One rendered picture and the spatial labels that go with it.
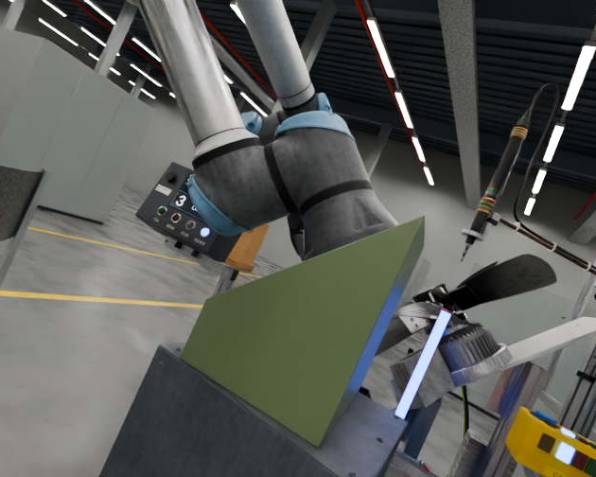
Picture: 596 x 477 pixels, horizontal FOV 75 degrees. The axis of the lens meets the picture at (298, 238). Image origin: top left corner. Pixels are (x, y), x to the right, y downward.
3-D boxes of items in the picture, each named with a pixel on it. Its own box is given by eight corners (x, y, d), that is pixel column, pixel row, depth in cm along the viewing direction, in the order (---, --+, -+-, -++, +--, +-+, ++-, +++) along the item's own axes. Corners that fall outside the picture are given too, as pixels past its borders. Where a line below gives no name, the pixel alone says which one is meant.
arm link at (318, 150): (370, 170, 53) (338, 88, 56) (280, 206, 55) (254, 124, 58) (374, 195, 65) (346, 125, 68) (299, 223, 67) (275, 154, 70)
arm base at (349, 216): (387, 236, 48) (359, 165, 50) (289, 277, 54) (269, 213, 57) (418, 241, 61) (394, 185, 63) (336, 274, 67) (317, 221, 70)
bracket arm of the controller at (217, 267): (235, 281, 106) (239, 271, 106) (229, 280, 103) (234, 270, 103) (169, 246, 114) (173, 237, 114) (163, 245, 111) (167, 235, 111)
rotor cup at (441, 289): (425, 331, 137) (408, 297, 141) (464, 314, 134) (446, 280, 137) (425, 335, 124) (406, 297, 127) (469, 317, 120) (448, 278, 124)
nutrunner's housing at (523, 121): (469, 245, 124) (528, 114, 124) (478, 247, 120) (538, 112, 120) (460, 240, 123) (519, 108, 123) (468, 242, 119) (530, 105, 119)
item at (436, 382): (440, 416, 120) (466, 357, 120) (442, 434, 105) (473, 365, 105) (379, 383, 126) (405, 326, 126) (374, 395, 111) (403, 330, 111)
